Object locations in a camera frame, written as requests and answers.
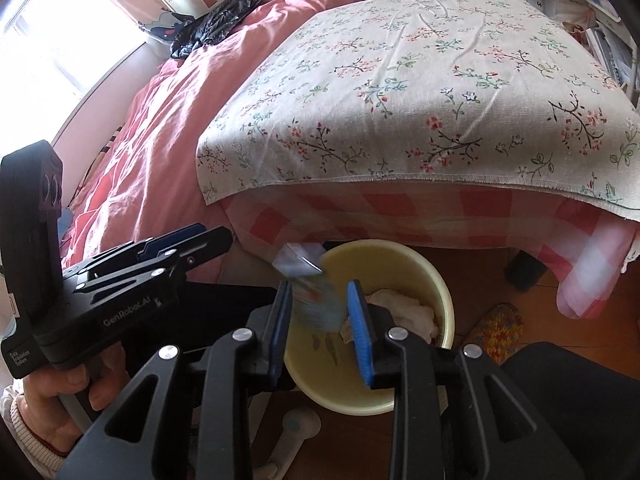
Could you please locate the window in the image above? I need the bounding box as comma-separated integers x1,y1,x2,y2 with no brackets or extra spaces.
0,0,146,136

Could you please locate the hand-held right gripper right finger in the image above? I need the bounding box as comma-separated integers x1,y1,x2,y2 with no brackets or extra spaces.
346,280,586,480

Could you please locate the white chair base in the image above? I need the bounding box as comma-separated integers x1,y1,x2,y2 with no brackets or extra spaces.
267,405,323,480

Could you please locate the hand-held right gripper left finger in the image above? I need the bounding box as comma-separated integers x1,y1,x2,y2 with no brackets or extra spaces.
57,280,296,480

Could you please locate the pink quilt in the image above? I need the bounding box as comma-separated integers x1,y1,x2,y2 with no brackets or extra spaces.
60,0,361,281

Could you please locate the colourful knitted slipper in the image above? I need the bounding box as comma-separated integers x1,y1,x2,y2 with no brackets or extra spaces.
457,302,525,366

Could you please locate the black plastic bag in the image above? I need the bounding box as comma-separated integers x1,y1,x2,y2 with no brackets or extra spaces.
170,0,286,61

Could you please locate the blue printed cloth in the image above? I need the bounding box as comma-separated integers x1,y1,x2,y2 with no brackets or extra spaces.
137,10,186,43

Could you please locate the white tissue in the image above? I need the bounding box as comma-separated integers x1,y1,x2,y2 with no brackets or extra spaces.
340,287,441,346

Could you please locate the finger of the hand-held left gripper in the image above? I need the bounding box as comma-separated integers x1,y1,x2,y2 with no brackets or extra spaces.
82,223,207,273
62,226,234,295

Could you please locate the white paper bag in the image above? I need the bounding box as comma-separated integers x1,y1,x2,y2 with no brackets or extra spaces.
550,0,596,26

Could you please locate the light blue milk carton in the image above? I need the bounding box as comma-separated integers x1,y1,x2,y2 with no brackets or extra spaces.
272,242,348,333

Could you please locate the floral tablecloth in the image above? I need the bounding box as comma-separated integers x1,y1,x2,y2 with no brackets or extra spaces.
196,0,640,223

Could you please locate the yellow plastic bin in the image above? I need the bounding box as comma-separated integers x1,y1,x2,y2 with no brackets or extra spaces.
282,240,456,416

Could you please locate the person's left hand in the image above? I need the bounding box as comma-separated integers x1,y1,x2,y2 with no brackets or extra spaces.
22,345,128,436

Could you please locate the black bed leg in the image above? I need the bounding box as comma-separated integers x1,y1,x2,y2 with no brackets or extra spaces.
505,250,548,293

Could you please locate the person's left forearm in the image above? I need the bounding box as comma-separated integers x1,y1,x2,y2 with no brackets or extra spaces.
0,385,83,480

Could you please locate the pink checked bed sheet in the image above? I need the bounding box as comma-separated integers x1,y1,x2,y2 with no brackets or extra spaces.
220,180,640,321

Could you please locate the white rolling book rack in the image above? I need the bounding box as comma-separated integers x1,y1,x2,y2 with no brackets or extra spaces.
585,0,640,91

